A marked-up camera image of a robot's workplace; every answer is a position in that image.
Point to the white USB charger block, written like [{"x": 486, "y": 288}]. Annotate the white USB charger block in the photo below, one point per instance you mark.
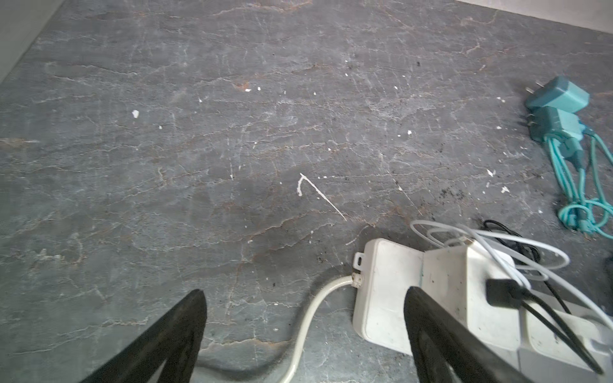
[{"x": 543, "y": 357}]

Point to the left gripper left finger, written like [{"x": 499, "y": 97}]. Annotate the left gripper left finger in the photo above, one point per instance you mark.
[{"x": 169, "y": 347}]

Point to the white power strip colourful sockets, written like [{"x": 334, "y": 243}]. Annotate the white power strip colourful sockets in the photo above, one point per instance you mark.
[{"x": 388, "y": 292}]

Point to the white charger with black cable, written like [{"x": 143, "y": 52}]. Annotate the white charger with black cable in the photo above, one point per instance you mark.
[{"x": 506, "y": 290}]

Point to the teal charger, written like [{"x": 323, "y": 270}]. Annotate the teal charger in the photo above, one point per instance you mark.
[
  {"x": 548, "y": 120},
  {"x": 559, "y": 93}
]

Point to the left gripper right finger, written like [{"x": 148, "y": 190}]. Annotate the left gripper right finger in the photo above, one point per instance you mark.
[{"x": 445, "y": 351}]

